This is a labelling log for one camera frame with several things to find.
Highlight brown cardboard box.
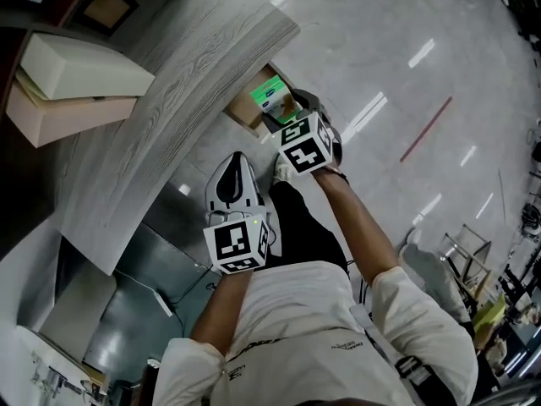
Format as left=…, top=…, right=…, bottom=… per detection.
left=222, top=63, right=306, bottom=140

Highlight person's white shoe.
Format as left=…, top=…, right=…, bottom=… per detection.
left=271, top=158, right=294, bottom=184

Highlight grey wooden desk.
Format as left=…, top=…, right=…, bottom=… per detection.
left=58, top=0, right=302, bottom=277

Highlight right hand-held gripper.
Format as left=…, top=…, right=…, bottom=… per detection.
left=261, top=89, right=344, bottom=178

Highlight cream decorative book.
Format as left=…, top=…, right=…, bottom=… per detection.
left=18, top=31, right=156, bottom=102

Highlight white cable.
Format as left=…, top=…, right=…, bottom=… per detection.
left=112, top=267, right=175, bottom=318

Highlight green product box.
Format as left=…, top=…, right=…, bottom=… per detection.
left=248, top=74, right=305, bottom=127

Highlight grey wooden shelf unit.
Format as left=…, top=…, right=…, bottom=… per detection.
left=0, top=0, right=195, bottom=262

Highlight metal frame chair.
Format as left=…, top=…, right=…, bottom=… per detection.
left=438, top=223, right=495, bottom=300

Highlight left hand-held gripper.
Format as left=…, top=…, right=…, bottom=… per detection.
left=203, top=151, right=284, bottom=276

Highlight brown framed picture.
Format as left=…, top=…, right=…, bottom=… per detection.
left=79, top=0, right=141, bottom=38

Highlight red floor tape strip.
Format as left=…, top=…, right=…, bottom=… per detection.
left=398, top=96, right=454, bottom=163

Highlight person's white shirt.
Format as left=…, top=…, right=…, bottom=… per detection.
left=151, top=260, right=481, bottom=406

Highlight person's right forearm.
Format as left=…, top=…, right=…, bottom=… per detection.
left=312, top=167, right=403, bottom=289

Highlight person's black trousers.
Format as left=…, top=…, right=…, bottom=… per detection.
left=267, top=180, right=350, bottom=271

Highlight person's left forearm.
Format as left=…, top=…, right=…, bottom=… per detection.
left=189, top=268, right=255, bottom=357

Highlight black harness strap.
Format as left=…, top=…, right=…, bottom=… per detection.
left=394, top=352, right=433, bottom=387

